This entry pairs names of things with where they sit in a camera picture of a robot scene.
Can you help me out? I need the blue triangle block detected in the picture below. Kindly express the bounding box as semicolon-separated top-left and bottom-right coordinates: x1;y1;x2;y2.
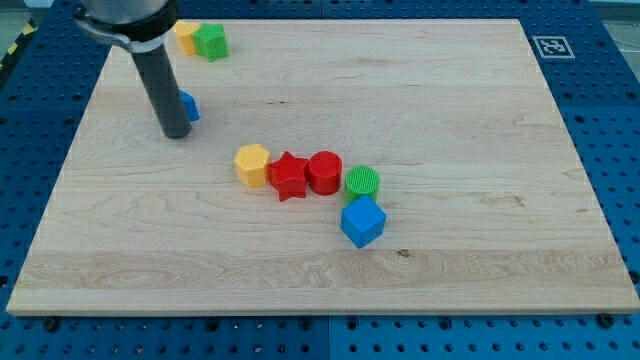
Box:
179;90;200;122

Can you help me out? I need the yellow hexagon block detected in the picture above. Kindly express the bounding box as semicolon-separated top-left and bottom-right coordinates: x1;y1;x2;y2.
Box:
234;144;271;188

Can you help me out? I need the white fiducial marker tag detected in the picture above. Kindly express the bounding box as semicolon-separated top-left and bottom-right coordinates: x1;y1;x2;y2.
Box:
532;35;575;59

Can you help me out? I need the yellow block at back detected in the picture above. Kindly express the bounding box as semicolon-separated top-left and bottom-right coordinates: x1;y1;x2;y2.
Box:
173;20;201;56

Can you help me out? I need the red star block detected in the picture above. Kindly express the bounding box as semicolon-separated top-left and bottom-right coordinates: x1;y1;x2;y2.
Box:
268;151;308;202

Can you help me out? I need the green star block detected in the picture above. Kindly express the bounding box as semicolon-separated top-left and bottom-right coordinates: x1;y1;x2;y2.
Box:
193;23;228;62

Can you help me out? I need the light wooden board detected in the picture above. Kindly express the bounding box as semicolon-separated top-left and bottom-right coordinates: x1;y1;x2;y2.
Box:
7;19;639;316

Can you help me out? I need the green cylinder block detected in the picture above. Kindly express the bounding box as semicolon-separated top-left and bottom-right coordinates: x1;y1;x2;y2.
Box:
344;165;380;204

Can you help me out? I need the red cylinder block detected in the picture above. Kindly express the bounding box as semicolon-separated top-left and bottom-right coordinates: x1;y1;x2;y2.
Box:
307;150;343;195

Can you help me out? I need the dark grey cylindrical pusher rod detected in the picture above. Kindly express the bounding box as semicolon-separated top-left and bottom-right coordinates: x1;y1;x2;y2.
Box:
132;45;192;139

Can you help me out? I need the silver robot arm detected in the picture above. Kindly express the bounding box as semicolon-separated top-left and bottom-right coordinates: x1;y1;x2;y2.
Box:
72;0;191;139

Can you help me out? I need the blue cube block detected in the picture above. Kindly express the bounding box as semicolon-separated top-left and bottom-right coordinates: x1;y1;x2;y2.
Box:
340;196;387;249

